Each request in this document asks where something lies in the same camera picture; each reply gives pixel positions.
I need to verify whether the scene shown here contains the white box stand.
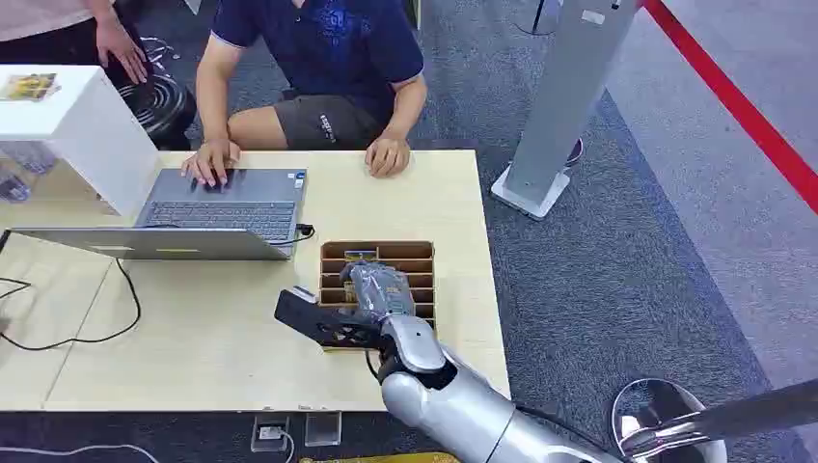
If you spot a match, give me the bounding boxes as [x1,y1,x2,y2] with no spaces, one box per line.
[0,64,162,219]

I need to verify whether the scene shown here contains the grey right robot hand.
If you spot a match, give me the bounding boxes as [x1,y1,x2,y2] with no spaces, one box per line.
[341,260,418,319]

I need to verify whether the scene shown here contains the black pole stand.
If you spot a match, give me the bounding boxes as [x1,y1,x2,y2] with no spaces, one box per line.
[513,0,565,38]

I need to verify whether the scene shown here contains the yellow strip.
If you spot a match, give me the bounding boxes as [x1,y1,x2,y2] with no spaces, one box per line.
[298,451,462,463]

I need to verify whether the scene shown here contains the floor socket box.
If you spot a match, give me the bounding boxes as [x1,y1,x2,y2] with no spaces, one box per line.
[250,414,290,454]

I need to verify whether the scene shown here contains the grey pillar with white base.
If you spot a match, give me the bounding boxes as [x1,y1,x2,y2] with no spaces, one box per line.
[490,0,641,223]

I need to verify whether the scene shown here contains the black round fan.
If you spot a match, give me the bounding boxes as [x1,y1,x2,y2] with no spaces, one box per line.
[117,72,199,152]

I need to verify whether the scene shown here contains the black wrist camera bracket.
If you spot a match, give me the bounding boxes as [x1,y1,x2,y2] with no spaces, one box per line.
[274,286,391,352]

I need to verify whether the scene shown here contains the clear plastic holder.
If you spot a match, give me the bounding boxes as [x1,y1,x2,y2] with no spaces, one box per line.
[304,411,343,448]

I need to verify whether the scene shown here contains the grey laptop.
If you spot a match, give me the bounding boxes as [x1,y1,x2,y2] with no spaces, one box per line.
[11,167,309,262]

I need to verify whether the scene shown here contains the white cable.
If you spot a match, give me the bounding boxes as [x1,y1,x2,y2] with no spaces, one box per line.
[0,443,162,463]

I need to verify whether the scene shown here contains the yellow picture card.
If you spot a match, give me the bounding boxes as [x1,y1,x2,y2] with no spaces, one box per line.
[0,71,63,103]

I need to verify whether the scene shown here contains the seated person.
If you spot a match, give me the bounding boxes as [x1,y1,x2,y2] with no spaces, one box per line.
[179,0,428,190]

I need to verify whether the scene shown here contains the black laptop plug cable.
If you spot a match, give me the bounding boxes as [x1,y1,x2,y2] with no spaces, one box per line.
[268,223,317,248]

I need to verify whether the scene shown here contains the wooden card box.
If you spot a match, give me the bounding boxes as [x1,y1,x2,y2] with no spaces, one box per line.
[318,239,438,352]

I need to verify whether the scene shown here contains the long black cable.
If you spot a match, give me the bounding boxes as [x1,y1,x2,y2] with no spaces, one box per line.
[0,258,143,353]

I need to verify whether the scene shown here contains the standing person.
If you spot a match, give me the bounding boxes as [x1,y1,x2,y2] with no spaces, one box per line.
[0,0,152,86]

